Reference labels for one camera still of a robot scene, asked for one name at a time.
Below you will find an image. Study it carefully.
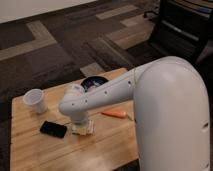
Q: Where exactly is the blue ceramic bowl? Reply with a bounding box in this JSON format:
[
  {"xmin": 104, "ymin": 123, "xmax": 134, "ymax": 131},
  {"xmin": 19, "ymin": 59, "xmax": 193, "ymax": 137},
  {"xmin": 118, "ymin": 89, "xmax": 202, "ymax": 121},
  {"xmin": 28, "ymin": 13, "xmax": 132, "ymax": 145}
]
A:
[{"xmin": 81, "ymin": 76, "xmax": 108, "ymax": 92}]

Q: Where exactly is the black office chair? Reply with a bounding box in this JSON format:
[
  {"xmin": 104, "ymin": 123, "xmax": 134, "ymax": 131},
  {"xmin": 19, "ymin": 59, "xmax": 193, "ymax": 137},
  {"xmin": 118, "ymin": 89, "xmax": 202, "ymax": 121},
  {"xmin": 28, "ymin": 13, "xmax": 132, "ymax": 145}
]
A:
[{"xmin": 148, "ymin": 0, "xmax": 213, "ymax": 63}]

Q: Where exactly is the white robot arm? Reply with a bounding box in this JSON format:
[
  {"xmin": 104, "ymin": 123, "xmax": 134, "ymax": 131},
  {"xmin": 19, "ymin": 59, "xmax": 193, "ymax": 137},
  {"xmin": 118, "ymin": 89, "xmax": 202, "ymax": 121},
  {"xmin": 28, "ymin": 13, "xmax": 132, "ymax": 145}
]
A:
[{"xmin": 58, "ymin": 56, "xmax": 211, "ymax": 171}]

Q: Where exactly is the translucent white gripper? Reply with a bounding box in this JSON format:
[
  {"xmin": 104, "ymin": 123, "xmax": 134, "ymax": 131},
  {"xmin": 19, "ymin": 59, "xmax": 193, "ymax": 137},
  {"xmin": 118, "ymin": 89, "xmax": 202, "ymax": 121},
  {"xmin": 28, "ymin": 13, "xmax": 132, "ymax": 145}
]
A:
[{"xmin": 70, "ymin": 113, "xmax": 89, "ymax": 129}]

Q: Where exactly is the white plastic cup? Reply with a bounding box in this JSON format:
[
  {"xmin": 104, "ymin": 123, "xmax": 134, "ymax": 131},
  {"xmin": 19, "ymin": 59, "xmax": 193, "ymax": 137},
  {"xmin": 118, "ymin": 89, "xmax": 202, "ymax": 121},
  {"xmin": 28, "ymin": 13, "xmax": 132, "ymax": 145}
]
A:
[{"xmin": 23, "ymin": 89, "xmax": 48, "ymax": 114}]

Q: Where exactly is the black smartphone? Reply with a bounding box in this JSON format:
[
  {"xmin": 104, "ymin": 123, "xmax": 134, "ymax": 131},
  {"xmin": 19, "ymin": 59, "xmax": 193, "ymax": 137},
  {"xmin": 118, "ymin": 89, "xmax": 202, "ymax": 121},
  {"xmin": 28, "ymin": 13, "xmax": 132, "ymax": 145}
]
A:
[{"xmin": 40, "ymin": 121, "xmax": 67, "ymax": 138}]

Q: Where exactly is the orange carrot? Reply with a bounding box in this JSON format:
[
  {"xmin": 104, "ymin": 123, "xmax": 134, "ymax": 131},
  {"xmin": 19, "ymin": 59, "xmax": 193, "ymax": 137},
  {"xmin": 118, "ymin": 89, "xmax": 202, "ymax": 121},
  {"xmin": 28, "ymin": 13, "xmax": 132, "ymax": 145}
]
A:
[{"xmin": 102, "ymin": 110, "xmax": 132, "ymax": 120}]

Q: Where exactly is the white sponge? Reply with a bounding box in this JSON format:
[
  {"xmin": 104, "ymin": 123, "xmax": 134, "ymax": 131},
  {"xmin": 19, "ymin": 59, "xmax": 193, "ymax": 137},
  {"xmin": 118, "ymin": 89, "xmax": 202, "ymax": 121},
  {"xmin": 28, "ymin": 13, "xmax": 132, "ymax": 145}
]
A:
[{"xmin": 72, "ymin": 120, "xmax": 94, "ymax": 136}]

